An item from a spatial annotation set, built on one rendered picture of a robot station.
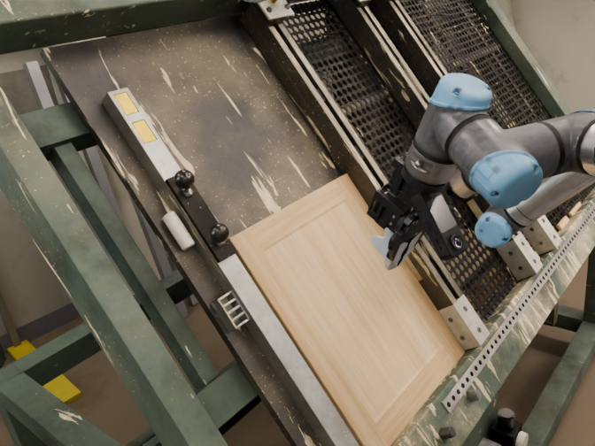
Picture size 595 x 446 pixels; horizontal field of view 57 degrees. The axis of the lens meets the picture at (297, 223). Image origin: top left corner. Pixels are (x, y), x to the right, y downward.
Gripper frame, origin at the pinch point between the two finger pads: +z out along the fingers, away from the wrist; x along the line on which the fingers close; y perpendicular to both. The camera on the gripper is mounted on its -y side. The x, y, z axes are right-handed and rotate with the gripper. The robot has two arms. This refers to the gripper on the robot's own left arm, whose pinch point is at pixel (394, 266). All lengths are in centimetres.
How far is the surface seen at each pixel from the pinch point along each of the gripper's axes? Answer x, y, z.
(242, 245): 6.7, 30.7, 18.9
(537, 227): -99, 0, 41
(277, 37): -33, 71, -3
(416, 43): -94, 65, 7
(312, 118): -34, 53, 11
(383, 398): -6.6, -8.9, 40.4
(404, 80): -75, 54, 10
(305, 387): 11.7, 1.1, 30.8
